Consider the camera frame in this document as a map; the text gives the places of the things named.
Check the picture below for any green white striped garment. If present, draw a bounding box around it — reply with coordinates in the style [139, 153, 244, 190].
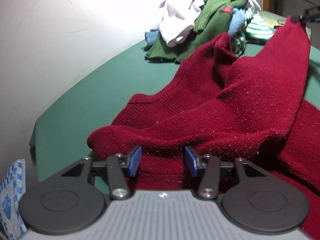
[231, 9, 273, 57]

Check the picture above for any light blue garment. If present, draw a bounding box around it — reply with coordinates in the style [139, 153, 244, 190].
[228, 8, 246, 37]

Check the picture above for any blue white checkered towel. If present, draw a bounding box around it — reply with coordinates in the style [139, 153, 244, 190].
[1, 159, 27, 239]

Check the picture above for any pale patterned bed sheet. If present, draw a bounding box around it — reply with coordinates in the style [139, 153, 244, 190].
[259, 11, 286, 32]

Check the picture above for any dark red knit sweater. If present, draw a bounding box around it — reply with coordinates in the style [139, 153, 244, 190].
[87, 18, 319, 239]

